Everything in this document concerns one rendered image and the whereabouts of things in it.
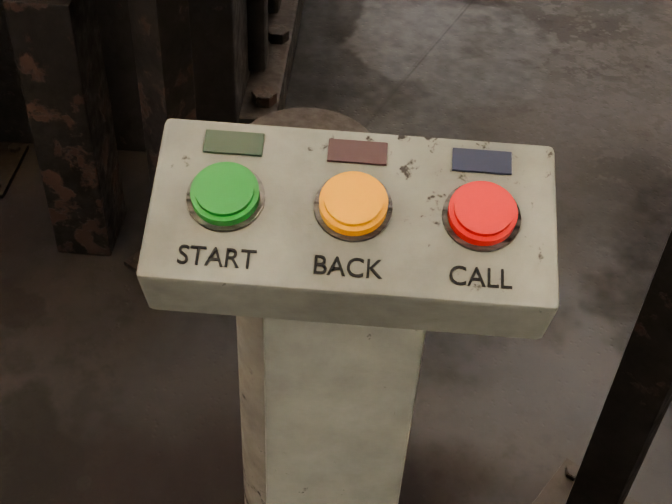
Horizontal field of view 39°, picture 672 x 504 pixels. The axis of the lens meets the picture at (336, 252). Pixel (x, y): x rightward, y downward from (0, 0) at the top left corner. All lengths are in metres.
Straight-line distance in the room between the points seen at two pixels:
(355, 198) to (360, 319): 0.07
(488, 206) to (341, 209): 0.08
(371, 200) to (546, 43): 1.43
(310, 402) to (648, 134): 1.21
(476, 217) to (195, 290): 0.17
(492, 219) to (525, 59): 1.35
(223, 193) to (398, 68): 1.28
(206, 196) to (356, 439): 0.21
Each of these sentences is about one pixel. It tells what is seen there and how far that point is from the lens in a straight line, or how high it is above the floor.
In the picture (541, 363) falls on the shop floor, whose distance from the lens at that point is 1.29.
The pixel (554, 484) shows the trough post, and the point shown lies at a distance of 1.17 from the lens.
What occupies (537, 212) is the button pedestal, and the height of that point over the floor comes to 0.60.
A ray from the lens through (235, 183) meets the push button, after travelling 0.55.
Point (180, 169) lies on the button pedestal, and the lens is 0.57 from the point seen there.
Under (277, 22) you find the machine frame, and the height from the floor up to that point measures 0.07.
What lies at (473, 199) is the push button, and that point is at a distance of 0.55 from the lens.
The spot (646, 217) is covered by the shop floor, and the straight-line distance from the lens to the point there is 1.57.
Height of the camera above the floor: 0.96
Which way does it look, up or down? 43 degrees down
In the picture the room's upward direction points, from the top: 3 degrees clockwise
